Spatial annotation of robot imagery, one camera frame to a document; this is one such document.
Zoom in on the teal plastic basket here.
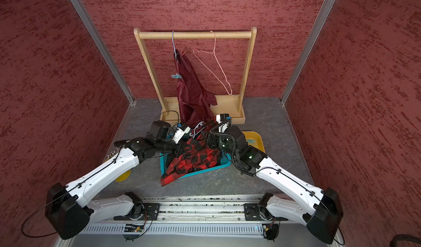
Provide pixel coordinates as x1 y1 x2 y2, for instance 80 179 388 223
160 135 231 179

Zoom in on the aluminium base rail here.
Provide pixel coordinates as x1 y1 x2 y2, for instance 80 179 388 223
55 194 336 238

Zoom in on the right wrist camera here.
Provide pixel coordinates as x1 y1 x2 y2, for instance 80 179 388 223
216 114 231 133

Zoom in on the wooden clothes rack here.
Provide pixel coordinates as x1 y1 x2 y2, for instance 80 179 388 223
133 27 257 124

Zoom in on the yellow plastic tray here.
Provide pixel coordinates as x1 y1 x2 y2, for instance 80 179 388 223
242 131 265 153

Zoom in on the teal clothespin on plaid shirt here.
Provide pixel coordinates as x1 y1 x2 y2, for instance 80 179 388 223
171 73 182 79

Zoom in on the black stapler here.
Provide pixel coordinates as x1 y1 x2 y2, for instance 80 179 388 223
114 140 130 148

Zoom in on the red black plaid shirt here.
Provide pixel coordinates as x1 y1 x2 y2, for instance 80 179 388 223
160 119 221 187

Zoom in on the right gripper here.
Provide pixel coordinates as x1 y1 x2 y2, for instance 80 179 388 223
201 130 239 158

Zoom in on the maroon satin shirt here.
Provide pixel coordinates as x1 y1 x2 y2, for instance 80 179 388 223
174 50 217 129

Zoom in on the pink wire hanger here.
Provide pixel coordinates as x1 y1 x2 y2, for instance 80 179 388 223
193 31 233 96

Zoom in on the yellow cup with tools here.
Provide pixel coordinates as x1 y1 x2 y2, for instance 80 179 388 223
115 170 131 182

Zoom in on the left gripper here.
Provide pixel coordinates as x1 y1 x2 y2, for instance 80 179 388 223
156 136 193 158

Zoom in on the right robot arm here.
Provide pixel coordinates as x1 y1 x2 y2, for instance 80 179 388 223
209 122 345 246

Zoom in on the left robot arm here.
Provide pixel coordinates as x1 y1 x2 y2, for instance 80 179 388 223
45 120 190 239

